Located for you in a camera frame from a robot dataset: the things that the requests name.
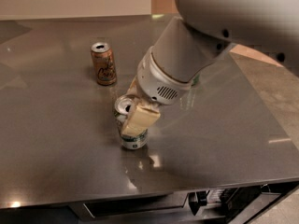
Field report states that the black equipment under table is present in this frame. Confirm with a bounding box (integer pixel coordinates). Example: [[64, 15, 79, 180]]
[[187, 182, 298, 224]]

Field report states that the orange LaCroix can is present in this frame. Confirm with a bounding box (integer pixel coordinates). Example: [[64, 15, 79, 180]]
[[91, 42, 117, 86]]

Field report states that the green LaCroix can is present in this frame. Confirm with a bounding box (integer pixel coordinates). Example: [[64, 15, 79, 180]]
[[192, 75, 200, 86]]

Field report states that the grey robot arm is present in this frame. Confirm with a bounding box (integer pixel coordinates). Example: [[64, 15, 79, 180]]
[[121, 0, 299, 136]]

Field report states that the grey drawer front under table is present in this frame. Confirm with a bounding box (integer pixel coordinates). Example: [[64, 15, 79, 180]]
[[69, 191, 187, 221]]

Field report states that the white green 7up can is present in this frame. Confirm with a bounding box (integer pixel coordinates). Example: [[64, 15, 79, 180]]
[[114, 94, 148, 150]]

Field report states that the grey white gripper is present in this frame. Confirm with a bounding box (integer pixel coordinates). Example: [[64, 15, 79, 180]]
[[121, 48, 192, 136]]

